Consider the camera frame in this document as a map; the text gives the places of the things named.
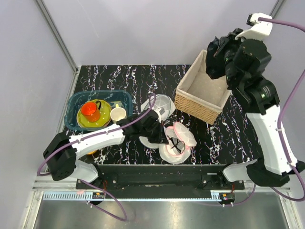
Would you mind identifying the cream mug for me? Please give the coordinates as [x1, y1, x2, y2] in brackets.
[110, 107, 127, 123]

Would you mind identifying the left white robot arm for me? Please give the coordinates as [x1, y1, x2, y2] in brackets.
[43, 110, 168, 189]

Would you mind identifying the white bra with black straps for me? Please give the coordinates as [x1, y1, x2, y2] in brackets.
[169, 137, 185, 155]

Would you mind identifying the teal plastic tub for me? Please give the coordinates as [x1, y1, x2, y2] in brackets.
[64, 90, 133, 132]

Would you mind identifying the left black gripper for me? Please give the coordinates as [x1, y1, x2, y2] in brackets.
[141, 121, 169, 145]

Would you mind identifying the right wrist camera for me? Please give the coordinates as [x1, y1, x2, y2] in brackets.
[235, 13, 273, 41]

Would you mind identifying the grey-trimmed mesh laundry bag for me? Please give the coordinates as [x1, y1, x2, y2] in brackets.
[139, 94, 176, 149]

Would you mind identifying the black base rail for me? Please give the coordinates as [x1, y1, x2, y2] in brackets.
[75, 164, 246, 200]

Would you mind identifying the wicker basket with liner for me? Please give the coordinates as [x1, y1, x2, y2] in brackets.
[174, 50, 231, 125]

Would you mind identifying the orange mug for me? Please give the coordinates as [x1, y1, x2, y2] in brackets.
[81, 101, 102, 123]

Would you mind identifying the yellow-green plate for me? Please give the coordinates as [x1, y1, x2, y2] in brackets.
[77, 99, 111, 128]

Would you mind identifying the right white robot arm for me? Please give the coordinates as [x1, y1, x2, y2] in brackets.
[216, 28, 305, 189]

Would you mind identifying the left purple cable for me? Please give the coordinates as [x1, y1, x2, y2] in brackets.
[37, 93, 157, 222]

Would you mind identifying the pink-trimmed mesh laundry bag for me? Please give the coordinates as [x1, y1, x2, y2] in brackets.
[159, 122, 197, 164]

